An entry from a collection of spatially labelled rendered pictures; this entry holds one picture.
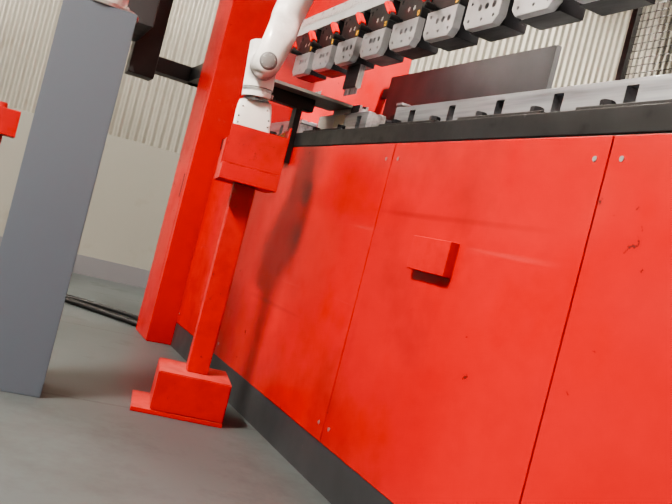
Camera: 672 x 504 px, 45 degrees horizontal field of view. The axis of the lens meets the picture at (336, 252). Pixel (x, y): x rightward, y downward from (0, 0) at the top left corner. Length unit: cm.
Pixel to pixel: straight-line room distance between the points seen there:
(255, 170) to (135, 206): 321
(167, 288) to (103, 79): 141
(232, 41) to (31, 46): 223
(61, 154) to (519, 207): 118
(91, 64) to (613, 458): 155
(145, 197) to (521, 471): 431
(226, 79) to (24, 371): 167
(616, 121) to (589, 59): 525
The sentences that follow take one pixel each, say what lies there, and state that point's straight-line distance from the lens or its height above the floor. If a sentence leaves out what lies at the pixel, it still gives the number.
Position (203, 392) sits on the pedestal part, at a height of 9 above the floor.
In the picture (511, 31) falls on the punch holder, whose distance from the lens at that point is 201.
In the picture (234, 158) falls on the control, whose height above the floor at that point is 72.
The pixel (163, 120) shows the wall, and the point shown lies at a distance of 545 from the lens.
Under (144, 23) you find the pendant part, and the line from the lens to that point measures 354.
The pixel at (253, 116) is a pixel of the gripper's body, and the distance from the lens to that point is 227.
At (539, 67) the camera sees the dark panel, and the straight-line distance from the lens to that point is 275.
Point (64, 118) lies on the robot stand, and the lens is 217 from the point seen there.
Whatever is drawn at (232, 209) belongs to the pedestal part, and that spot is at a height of 59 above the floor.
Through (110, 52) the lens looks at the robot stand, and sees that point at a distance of 219.
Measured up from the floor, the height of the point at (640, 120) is 85.
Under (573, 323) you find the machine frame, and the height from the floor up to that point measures 53.
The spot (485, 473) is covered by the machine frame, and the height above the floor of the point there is 25.
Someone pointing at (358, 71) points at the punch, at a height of 112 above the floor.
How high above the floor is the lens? 55
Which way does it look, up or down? level
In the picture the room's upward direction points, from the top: 14 degrees clockwise
